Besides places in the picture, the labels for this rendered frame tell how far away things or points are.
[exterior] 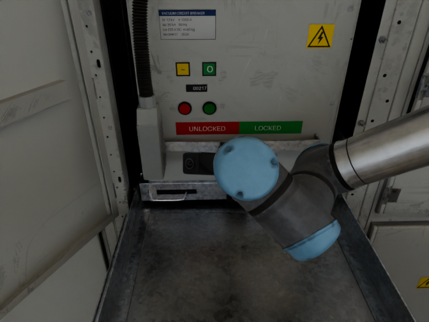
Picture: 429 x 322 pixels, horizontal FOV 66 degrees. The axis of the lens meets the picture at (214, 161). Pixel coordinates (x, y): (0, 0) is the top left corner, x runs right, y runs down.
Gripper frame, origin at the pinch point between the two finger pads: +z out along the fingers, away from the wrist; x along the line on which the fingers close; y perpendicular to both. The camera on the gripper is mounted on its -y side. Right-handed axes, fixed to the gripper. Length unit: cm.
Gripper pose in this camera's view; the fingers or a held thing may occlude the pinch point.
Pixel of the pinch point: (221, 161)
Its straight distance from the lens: 83.3
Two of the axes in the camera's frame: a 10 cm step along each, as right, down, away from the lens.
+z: -0.2, -0.3, 10.0
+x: -0.1, -10.0, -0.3
